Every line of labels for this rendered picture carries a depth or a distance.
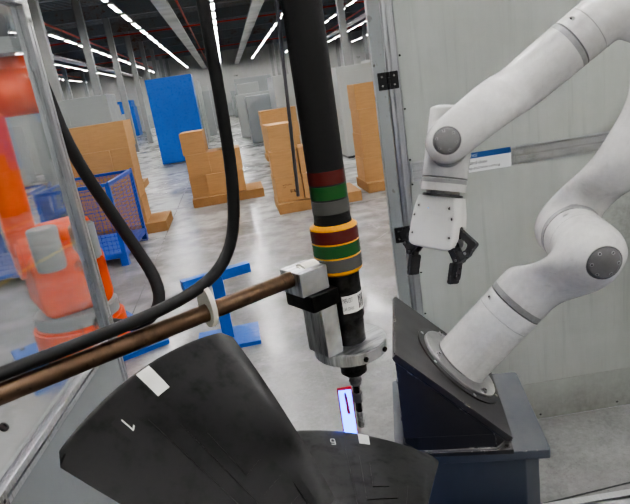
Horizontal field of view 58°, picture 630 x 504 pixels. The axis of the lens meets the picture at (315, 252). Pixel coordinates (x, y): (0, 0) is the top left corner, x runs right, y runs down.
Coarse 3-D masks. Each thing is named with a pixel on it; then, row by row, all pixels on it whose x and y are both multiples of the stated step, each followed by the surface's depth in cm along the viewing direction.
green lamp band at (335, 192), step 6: (336, 186) 48; (342, 186) 49; (312, 192) 49; (318, 192) 48; (324, 192) 48; (330, 192) 48; (336, 192) 48; (342, 192) 49; (312, 198) 49; (318, 198) 49; (324, 198) 48; (330, 198) 48; (336, 198) 48
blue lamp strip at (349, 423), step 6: (342, 390) 94; (348, 390) 94; (342, 396) 94; (348, 396) 94; (342, 402) 95; (348, 402) 95; (342, 408) 95; (342, 414) 95; (348, 414) 95; (348, 420) 96; (354, 420) 96; (348, 426) 96; (354, 426) 96; (354, 432) 96
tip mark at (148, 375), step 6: (144, 372) 57; (150, 372) 58; (144, 378) 57; (150, 378) 57; (156, 378) 57; (150, 384) 57; (156, 384) 57; (162, 384) 57; (156, 390) 56; (162, 390) 57
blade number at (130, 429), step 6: (126, 408) 54; (120, 414) 53; (126, 414) 54; (132, 414) 54; (114, 420) 53; (120, 420) 53; (126, 420) 53; (132, 420) 54; (138, 420) 54; (114, 426) 53; (120, 426) 53; (126, 426) 53; (132, 426) 53; (138, 426) 53; (144, 426) 54; (126, 432) 53; (132, 432) 53; (138, 432) 53; (132, 438) 53
